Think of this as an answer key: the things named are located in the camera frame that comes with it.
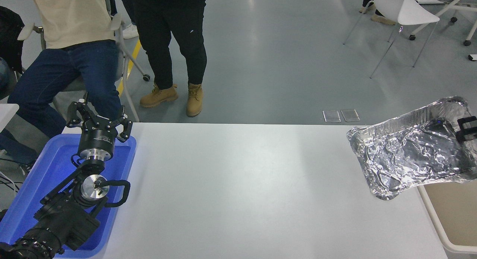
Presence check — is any black fabric bundle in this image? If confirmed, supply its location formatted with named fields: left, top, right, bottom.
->
left=0, top=6, right=25, bottom=99

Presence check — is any large pale bin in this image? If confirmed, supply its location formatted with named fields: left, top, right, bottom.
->
left=417, top=179, right=477, bottom=255

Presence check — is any blue plastic tray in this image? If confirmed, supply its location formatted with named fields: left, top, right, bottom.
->
left=0, top=133, right=137, bottom=259

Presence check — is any white plastic chair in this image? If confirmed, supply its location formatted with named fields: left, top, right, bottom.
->
left=343, top=0, right=440, bottom=79

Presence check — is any standing person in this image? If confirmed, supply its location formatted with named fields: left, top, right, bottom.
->
left=132, top=0, right=208, bottom=118

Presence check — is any white side table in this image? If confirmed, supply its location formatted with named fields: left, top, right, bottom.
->
left=0, top=104, right=19, bottom=133

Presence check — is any seated person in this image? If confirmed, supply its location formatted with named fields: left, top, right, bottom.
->
left=0, top=0, right=123, bottom=166

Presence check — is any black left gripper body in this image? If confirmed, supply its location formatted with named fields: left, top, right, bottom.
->
left=78, top=124, right=120, bottom=153

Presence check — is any foil tray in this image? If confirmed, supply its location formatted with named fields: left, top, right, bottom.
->
left=347, top=96, right=477, bottom=200

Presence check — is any grey wheeled chair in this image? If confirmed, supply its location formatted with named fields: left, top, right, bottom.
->
left=17, top=0, right=151, bottom=123
left=408, top=0, right=477, bottom=47

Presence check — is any black floor cable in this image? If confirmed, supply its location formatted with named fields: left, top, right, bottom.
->
left=0, top=158, right=23, bottom=193

